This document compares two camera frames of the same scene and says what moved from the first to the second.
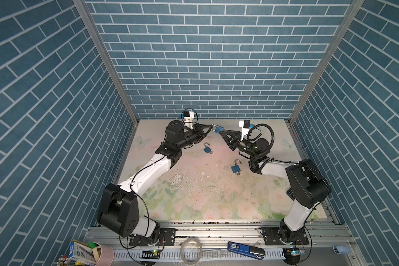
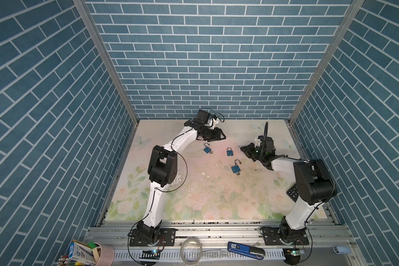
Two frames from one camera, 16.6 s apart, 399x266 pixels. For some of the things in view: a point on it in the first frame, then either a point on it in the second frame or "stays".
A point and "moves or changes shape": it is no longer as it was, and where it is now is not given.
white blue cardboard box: x=82 y=253 stays
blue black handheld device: x=255 y=252 stays
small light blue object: x=341 y=249 stays
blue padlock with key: x=219 y=128 moves or changes shape
